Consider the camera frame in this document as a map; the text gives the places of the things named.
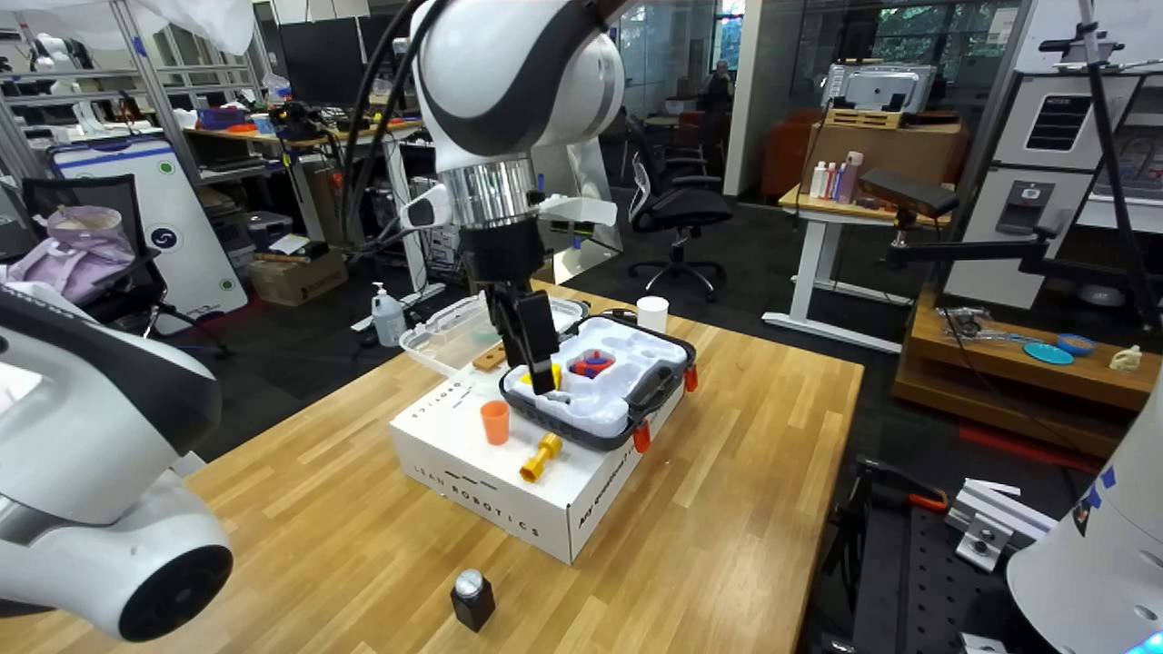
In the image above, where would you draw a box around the black optical breadboard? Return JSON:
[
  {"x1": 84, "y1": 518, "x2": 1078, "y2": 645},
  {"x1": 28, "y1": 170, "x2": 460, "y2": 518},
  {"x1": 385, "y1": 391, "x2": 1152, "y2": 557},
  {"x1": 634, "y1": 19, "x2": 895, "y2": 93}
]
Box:
[{"x1": 833, "y1": 459, "x2": 1031, "y2": 654}]

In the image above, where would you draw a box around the white cardboard box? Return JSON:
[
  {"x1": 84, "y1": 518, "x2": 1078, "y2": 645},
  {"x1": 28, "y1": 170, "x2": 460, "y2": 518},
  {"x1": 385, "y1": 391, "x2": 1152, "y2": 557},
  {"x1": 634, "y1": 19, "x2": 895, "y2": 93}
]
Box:
[{"x1": 390, "y1": 359, "x2": 686, "y2": 568}]

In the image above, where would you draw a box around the pink purple bottle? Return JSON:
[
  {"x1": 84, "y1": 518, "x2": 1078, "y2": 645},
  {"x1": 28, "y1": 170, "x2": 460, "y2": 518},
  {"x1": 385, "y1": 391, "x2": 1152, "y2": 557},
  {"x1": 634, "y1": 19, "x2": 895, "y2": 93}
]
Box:
[{"x1": 833, "y1": 147, "x2": 864, "y2": 208}]

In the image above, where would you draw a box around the aluminium bracket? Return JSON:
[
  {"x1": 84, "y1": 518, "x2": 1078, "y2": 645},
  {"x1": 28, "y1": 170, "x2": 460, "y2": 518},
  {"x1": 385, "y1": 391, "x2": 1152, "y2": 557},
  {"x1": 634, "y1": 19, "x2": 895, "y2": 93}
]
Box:
[{"x1": 943, "y1": 474, "x2": 1056, "y2": 575}]

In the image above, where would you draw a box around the red blue toy tape measure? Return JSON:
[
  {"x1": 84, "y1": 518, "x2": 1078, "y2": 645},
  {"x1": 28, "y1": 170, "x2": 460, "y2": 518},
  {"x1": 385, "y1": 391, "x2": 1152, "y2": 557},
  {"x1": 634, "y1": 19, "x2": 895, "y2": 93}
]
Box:
[{"x1": 567, "y1": 344, "x2": 617, "y2": 382}]

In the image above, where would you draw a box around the low wooden bench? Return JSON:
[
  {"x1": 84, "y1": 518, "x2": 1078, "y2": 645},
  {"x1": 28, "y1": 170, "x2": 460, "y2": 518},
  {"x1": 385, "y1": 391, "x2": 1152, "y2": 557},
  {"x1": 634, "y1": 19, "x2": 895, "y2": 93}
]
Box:
[{"x1": 892, "y1": 288, "x2": 1163, "y2": 462}]

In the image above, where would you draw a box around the teal disc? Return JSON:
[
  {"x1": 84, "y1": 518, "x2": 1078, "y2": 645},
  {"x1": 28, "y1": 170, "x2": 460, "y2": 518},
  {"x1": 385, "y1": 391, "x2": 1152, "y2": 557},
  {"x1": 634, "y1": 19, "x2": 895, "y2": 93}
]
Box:
[{"x1": 1019, "y1": 336, "x2": 1078, "y2": 371}]

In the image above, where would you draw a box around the yellow toy bolt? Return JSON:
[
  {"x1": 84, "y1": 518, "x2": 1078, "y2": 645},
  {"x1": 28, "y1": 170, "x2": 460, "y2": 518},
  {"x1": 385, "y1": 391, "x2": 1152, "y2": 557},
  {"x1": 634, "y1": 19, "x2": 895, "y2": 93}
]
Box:
[{"x1": 521, "y1": 433, "x2": 567, "y2": 488}]

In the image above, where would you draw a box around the clear plastic pump bottle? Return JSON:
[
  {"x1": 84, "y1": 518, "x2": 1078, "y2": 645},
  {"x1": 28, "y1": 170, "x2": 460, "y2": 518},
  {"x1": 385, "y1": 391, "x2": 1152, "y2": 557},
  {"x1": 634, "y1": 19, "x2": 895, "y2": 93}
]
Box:
[{"x1": 366, "y1": 281, "x2": 411, "y2": 351}]

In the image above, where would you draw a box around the clear plastic parts case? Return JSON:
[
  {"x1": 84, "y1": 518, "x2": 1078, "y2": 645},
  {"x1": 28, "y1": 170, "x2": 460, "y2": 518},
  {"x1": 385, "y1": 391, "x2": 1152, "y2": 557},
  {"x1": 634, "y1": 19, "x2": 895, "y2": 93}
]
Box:
[{"x1": 494, "y1": 311, "x2": 704, "y2": 459}]

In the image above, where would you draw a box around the white equipment cabinet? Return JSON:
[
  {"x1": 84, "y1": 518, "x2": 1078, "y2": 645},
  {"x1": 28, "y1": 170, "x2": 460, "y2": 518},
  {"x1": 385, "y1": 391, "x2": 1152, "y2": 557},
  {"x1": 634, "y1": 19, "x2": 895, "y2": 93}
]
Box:
[{"x1": 943, "y1": 64, "x2": 1163, "y2": 311}]

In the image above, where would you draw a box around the small black grey device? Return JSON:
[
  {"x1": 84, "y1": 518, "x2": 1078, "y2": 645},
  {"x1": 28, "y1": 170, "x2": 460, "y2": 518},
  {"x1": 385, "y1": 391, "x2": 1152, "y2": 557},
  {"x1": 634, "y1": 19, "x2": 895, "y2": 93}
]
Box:
[{"x1": 448, "y1": 568, "x2": 499, "y2": 634}]

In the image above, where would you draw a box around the black office chair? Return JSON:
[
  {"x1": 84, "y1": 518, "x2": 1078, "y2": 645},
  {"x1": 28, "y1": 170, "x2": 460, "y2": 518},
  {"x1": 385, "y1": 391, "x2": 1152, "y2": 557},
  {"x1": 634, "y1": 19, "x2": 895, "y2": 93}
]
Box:
[{"x1": 630, "y1": 111, "x2": 738, "y2": 300}]

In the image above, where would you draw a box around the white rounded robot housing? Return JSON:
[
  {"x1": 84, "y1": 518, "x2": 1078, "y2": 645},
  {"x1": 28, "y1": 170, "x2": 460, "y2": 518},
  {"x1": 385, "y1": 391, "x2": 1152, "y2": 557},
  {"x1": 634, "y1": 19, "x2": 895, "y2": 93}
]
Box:
[{"x1": 1004, "y1": 374, "x2": 1163, "y2": 654}]

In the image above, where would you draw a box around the black tripod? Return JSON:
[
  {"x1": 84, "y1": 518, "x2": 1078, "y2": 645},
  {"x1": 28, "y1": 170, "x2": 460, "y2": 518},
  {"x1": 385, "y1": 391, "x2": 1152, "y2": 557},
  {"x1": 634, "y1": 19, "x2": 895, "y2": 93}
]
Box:
[{"x1": 886, "y1": 0, "x2": 1163, "y2": 329}]

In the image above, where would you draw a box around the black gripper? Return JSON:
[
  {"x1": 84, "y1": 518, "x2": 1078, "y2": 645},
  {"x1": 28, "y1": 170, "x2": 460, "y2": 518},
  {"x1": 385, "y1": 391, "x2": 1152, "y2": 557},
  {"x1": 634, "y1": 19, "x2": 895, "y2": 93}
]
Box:
[{"x1": 453, "y1": 221, "x2": 567, "y2": 398}]

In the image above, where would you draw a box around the white robot with black lens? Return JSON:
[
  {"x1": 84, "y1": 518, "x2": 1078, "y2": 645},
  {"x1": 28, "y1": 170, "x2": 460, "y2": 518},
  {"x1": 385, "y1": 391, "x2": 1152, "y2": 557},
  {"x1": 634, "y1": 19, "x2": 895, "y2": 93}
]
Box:
[{"x1": 0, "y1": 281, "x2": 237, "y2": 645}]

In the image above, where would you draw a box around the purple cloth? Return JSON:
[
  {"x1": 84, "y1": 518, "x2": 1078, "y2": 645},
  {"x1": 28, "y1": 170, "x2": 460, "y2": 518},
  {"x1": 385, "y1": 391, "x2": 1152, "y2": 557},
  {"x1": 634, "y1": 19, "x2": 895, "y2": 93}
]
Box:
[{"x1": 5, "y1": 204, "x2": 138, "y2": 306}]

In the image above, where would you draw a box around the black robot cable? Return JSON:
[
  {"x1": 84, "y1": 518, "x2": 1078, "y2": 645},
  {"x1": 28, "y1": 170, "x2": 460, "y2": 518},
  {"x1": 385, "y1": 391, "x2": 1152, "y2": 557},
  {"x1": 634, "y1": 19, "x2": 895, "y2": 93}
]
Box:
[{"x1": 336, "y1": 0, "x2": 430, "y2": 264}]

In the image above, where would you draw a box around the orange plastic cone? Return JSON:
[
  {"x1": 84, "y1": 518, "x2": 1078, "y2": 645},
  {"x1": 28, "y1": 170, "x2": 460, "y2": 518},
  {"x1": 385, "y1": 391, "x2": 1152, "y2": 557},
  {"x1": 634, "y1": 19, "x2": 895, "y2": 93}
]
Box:
[{"x1": 476, "y1": 397, "x2": 515, "y2": 450}]

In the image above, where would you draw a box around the white plastic cup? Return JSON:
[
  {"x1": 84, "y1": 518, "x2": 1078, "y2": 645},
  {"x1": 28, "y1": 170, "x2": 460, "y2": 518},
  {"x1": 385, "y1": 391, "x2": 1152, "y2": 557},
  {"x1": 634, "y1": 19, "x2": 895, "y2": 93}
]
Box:
[{"x1": 634, "y1": 294, "x2": 674, "y2": 335}]

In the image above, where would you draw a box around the white standing desk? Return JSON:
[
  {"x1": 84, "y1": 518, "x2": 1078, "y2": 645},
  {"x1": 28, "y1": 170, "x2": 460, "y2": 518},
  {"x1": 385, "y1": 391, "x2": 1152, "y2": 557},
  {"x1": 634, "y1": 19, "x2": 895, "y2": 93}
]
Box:
[{"x1": 761, "y1": 184, "x2": 936, "y2": 357}]

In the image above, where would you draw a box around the brown cardboard box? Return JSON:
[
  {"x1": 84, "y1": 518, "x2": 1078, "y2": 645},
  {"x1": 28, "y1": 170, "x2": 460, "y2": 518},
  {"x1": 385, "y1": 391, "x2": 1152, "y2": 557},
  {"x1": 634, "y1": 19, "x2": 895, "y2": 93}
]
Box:
[{"x1": 247, "y1": 249, "x2": 351, "y2": 311}]

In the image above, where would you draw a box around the white machine cabinet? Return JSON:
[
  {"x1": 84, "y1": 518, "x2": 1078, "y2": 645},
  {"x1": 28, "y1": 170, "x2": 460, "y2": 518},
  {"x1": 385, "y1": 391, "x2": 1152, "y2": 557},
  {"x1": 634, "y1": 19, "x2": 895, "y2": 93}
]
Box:
[{"x1": 52, "y1": 134, "x2": 251, "y2": 318}]

